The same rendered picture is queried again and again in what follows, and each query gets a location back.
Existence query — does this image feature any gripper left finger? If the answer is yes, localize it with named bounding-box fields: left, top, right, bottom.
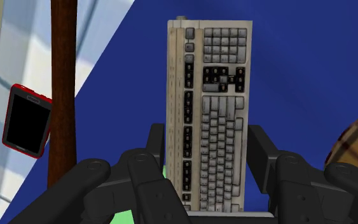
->
left=8, top=123, right=193, bottom=224

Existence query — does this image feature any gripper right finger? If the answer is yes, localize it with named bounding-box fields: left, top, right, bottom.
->
left=247, top=125, right=358, bottom=224

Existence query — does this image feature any green flat object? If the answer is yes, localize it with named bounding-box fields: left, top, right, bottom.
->
left=109, top=165, right=167, bottom=224

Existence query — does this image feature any beige computer keyboard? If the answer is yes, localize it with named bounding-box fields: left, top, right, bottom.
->
left=165, top=15, right=254, bottom=213

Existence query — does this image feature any blue bed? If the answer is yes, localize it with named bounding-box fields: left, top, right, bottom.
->
left=0, top=0, right=358, bottom=224

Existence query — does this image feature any red black smartphone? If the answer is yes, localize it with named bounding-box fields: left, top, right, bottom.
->
left=1, top=83, right=53, bottom=160

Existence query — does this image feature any brown wooden post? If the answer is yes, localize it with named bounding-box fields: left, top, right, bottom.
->
left=47, top=0, right=78, bottom=188

